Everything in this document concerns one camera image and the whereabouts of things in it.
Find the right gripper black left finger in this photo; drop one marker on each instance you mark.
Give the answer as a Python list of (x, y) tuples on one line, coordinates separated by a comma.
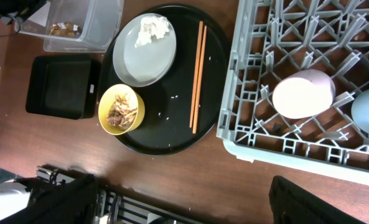
[(73, 202)]

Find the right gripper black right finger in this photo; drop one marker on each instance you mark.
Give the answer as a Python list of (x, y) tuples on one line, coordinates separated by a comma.
[(291, 204)]

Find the yellow bowl with food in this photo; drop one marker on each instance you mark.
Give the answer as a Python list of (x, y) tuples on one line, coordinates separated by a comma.
[(120, 110)]

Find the pink plastic cup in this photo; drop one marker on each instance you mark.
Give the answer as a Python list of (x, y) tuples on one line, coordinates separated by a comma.
[(304, 94)]

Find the wooden chopstick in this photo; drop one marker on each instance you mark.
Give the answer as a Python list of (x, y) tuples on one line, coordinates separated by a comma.
[(196, 70), (199, 83)]

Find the white round plate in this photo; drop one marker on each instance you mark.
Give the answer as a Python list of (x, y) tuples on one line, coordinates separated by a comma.
[(144, 65)]

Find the gold foil wrapper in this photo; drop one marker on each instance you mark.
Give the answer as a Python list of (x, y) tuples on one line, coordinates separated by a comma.
[(66, 29)]

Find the white napkin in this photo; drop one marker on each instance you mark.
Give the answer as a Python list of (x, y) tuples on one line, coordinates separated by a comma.
[(151, 26)]

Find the grey dishwasher rack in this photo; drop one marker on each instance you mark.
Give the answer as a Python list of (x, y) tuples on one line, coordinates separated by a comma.
[(274, 40)]

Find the black rectangular tray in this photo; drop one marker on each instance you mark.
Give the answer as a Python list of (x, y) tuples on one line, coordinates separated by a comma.
[(63, 86)]

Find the clear plastic bin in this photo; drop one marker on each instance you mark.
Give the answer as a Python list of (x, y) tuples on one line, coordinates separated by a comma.
[(100, 20)]

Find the round black tray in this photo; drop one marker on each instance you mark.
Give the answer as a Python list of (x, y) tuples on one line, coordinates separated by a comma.
[(165, 127)]

